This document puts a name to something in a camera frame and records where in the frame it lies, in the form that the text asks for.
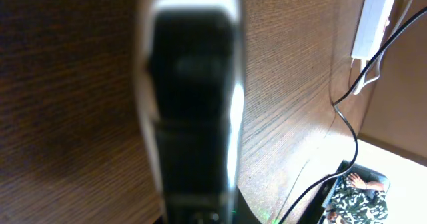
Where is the black smartphone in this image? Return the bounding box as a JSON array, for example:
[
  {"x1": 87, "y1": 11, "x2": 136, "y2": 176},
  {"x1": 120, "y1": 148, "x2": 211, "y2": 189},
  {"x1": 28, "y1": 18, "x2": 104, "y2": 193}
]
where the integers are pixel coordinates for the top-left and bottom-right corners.
[{"x1": 133, "y1": 0, "x2": 246, "y2": 223}]

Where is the black charger cable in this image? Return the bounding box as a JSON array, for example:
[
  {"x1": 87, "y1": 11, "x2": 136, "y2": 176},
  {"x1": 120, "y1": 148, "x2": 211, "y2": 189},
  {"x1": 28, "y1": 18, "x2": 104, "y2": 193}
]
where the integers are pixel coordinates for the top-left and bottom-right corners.
[{"x1": 278, "y1": 6, "x2": 427, "y2": 224}]

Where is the white power strip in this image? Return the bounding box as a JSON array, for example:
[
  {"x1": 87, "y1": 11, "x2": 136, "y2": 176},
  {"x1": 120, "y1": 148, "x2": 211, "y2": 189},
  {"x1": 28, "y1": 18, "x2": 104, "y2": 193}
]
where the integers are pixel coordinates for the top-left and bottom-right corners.
[{"x1": 351, "y1": 0, "x2": 394, "y2": 60}]

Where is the person in camouflage clothing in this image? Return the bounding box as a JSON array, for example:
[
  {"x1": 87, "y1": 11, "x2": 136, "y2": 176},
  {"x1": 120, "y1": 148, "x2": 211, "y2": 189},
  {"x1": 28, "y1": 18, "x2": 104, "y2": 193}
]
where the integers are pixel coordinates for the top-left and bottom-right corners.
[{"x1": 326, "y1": 173, "x2": 388, "y2": 224}]

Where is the brown cardboard panel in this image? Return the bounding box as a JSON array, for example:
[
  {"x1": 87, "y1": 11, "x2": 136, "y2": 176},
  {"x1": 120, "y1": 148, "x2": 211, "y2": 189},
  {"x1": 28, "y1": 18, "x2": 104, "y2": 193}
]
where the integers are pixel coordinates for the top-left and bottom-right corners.
[{"x1": 359, "y1": 17, "x2": 426, "y2": 166}]

